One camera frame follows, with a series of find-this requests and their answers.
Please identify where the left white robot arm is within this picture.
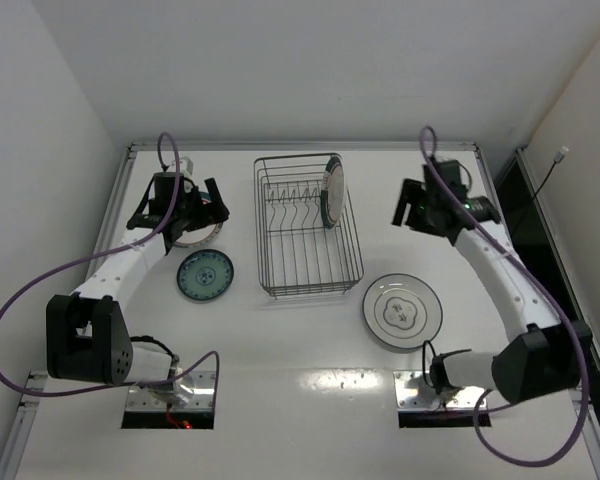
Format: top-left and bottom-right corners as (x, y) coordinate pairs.
(46, 172), (229, 397)

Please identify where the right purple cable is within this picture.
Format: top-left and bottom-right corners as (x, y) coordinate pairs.
(418, 125), (592, 469)

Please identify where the metal base plate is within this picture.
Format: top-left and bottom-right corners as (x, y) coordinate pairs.
(125, 371), (216, 413)
(393, 370), (484, 413)

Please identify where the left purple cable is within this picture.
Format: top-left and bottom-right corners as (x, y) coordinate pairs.
(0, 131), (221, 399)

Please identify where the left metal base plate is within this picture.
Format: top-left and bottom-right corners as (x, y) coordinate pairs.
(125, 371), (216, 413)

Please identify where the black cable white plug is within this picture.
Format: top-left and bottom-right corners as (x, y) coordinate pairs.
(510, 146), (570, 238)

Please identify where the grey wire dish rack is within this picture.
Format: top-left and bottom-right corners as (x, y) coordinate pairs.
(253, 152), (364, 299)

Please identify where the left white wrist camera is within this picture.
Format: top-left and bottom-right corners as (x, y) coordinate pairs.
(169, 156), (194, 177)

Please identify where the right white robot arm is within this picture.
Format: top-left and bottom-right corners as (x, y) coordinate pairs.
(392, 160), (592, 404)

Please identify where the aluminium table frame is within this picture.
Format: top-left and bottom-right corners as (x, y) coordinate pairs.
(0, 141), (600, 480)

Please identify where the white plate grey rim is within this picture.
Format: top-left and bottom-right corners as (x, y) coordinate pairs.
(362, 273), (444, 351)

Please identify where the green red rimmed plate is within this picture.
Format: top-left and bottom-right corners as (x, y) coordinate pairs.
(320, 154), (347, 229)
(172, 192), (227, 249)

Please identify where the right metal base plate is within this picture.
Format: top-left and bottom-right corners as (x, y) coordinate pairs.
(393, 370), (484, 413)

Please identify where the purple cable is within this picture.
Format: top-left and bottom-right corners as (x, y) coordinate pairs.
(0, 131), (221, 399)
(418, 125), (592, 469)

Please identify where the blue floral green plate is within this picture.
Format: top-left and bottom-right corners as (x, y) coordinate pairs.
(176, 249), (235, 302)

